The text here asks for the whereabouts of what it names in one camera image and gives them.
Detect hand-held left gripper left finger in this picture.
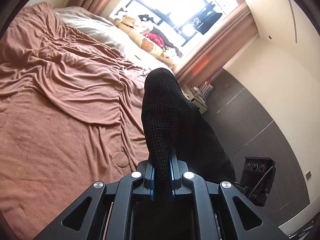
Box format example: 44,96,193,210
32,160,157,240

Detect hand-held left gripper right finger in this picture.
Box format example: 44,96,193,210
170,155,288,240

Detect black knit pants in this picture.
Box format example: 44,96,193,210
141,67,236,200

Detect white nightstand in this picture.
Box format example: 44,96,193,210
186,85,208,115

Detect white rack on nightstand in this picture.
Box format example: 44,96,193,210
197,80,214,93

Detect brown blanket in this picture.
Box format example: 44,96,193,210
0,2,175,240

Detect bear print bolster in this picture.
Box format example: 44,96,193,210
114,15,183,68

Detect red garment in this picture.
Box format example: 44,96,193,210
145,31,165,47

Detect grey bed sheet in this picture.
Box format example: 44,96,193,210
54,6,173,73

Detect hanging black clothes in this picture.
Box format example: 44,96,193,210
192,2,223,35

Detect black and white plush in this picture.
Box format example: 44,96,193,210
137,14,155,23

